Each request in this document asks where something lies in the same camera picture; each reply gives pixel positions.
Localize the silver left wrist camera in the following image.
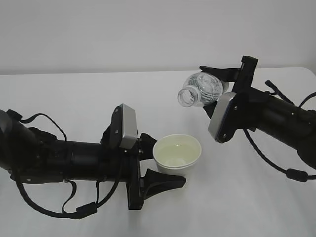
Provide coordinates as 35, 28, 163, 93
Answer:
110, 104, 138, 150

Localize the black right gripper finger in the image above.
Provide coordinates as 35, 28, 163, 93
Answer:
199, 66, 241, 82
203, 102, 217, 119

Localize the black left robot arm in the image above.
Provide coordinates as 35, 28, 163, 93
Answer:
0, 104, 186, 219

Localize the white paper cup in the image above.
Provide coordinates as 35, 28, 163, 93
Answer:
152, 134, 202, 177

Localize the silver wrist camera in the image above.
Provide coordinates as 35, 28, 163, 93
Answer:
110, 104, 138, 150
208, 92, 237, 143

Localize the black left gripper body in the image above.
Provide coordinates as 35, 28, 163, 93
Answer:
97, 133, 145, 211

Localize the black left camera cable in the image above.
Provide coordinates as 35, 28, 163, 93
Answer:
9, 112, 129, 220

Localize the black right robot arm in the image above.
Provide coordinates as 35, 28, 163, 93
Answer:
200, 56, 316, 168

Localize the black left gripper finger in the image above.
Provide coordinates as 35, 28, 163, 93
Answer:
140, 133, 157, 159
143, 169, 186, 200

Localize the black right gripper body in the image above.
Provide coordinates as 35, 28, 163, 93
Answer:
232, 56, 258, 93

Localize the clear water bottle green label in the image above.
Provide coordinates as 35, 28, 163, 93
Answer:
177, 72, 229, 108

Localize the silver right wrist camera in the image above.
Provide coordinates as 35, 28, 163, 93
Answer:
208, 92, 237, 143

